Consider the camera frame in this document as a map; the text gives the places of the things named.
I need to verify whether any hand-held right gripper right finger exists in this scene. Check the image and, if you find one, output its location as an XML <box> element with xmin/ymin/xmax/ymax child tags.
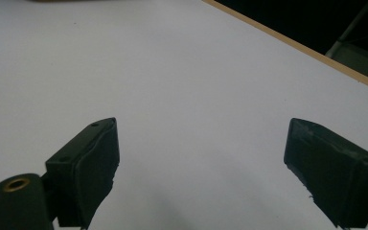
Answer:
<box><xmin>283</xmin><ymin>117</ymin><xmax>368</xmax><ymax>230</ymax></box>

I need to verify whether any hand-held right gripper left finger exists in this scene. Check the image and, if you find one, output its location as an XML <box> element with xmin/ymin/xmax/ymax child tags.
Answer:
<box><xmin>45</xmin><ymin>117</ymin><xmax>121</xmax><ymax>230</ymax></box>

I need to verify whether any black metal stand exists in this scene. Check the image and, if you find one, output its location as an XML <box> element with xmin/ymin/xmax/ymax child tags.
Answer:
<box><xmin>324</xmin><ymin>0</ymin><xmax>368</xmax><ymax>58</ymax></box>

